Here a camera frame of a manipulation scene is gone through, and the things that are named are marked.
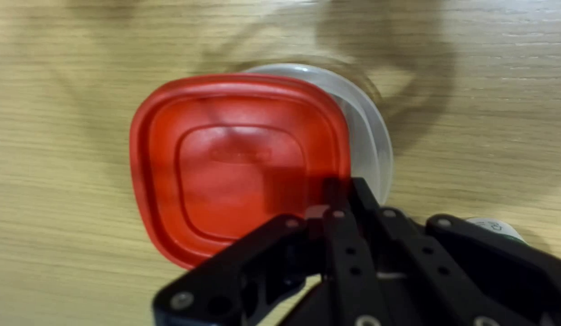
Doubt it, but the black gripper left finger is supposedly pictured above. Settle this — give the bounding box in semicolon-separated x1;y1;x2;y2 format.
151;206;378;326

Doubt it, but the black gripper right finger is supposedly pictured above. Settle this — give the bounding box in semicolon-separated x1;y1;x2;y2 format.
351;177;561;326

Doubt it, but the red plastic lid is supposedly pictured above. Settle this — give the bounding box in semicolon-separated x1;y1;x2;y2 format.
128;70;354;270

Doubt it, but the clear plastic lunchbox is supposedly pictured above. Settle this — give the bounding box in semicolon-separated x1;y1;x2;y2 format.
242;61;396;206

